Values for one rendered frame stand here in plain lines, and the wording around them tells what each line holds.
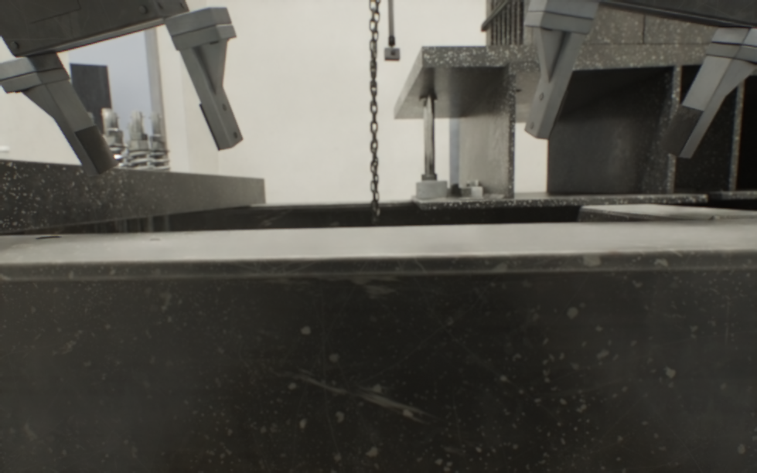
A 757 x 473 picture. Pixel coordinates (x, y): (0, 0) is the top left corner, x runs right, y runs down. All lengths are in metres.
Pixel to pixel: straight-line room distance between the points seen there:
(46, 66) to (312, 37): 2.88
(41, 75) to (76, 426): 0.28
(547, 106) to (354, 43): 2.88
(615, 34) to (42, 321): 0.77
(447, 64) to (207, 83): 0.38
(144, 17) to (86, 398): 0.28
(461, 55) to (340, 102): 2.49
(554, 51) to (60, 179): 0.52
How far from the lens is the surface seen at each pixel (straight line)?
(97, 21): 0.38
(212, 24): 0.34
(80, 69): 7.90
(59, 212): 0.57
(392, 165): 2.99
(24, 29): 0.41
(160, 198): 0.71
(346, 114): 3.07
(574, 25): 0.35
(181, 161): 2.96
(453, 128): 1.22
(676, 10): 0.38
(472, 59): 0.64
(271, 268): 0.20
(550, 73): 0.36
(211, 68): 0.36
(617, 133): 0.83
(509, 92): 0.62
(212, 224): 1.16
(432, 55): 0.63
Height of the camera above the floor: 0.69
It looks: 7 degrees down
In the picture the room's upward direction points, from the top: 2 degrees counter-clockwise
